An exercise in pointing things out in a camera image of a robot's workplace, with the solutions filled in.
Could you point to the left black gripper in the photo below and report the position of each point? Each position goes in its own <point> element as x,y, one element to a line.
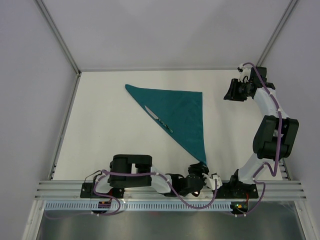
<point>199,168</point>

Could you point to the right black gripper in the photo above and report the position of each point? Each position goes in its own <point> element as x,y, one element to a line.
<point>232,94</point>

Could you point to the teal cloth napkin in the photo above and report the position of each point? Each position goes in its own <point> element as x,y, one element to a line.
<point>181,110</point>

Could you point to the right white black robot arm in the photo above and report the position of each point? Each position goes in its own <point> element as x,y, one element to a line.
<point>276,134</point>

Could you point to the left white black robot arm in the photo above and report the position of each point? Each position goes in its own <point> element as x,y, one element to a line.
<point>137,171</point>

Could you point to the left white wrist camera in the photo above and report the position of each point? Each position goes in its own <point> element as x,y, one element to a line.
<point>212,181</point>

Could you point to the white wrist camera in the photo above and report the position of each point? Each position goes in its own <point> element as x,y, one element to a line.
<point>245,73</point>
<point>212,181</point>

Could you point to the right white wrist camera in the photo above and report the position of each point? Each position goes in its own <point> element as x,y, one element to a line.
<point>245,73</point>

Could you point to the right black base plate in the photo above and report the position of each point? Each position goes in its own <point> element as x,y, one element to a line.
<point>238,191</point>

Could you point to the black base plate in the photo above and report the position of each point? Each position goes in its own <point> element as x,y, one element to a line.
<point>87,191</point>
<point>238,191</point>

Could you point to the white slotted cable duct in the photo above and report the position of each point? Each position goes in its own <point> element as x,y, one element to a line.
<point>123,206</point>

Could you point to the right aluminium frame post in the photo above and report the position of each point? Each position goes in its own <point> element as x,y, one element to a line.
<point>277,31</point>

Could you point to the aluminium frame post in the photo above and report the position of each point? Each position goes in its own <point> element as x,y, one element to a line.
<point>277,31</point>
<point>57,35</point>

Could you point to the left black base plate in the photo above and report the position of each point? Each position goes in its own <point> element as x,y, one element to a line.
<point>87,191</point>

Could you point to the aluminium mounting rail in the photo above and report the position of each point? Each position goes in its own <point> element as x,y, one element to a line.
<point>278,190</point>

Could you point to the left aluminium frame post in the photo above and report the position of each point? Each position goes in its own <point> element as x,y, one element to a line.
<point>57,35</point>

